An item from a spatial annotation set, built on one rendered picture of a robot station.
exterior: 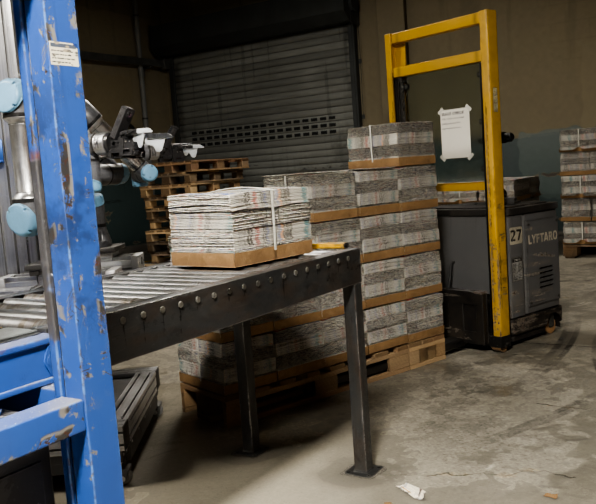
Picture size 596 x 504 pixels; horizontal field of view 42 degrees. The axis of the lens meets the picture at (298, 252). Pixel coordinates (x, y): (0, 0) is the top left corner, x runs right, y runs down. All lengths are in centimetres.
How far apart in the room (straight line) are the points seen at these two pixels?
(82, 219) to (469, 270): 342
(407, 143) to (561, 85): 594
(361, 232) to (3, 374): 252
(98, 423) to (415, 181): 284
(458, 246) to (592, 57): 547
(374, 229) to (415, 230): 30
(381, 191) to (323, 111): 723
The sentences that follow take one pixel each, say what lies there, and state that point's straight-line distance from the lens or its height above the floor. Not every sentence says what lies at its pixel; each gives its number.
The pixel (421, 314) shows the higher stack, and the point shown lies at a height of 28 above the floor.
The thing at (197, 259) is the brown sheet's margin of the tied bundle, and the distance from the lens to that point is 243.
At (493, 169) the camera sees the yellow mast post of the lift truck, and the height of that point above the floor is 101.
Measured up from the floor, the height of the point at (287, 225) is 91.
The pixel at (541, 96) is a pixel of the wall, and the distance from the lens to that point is 991.
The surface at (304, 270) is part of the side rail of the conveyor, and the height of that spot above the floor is 77.
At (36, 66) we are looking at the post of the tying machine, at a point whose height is 130.
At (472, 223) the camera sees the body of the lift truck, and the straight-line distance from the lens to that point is 457.
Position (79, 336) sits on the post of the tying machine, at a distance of 145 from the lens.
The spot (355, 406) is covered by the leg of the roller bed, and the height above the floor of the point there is 24.
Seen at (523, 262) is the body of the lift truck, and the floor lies 46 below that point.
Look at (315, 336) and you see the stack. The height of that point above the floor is 30.
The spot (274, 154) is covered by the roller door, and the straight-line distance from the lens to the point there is 1154.
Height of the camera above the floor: 109
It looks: 6 degrees down
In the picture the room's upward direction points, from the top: 4 degrees counter-clockwise
